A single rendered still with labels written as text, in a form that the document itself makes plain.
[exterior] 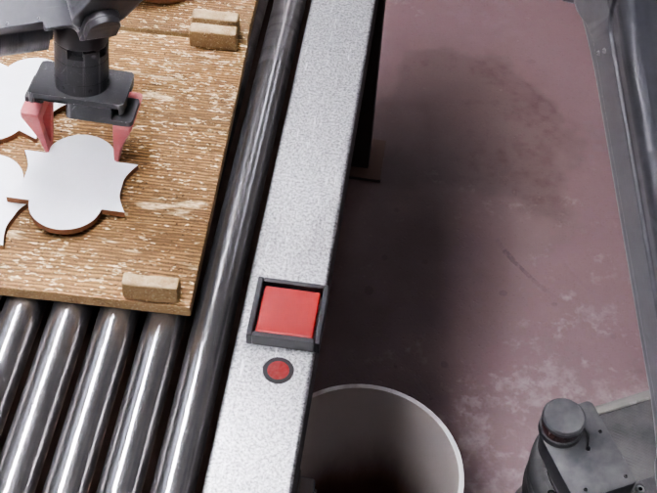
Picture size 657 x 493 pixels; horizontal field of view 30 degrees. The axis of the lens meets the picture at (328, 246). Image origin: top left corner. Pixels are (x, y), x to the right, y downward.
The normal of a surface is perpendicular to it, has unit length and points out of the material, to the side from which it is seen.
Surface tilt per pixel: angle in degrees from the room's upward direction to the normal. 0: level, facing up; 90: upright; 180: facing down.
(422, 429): 87
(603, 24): 87
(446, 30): 1
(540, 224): 0
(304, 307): 0
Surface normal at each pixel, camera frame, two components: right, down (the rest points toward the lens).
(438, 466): -0.88, 0.30
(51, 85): 0.11, -0.75
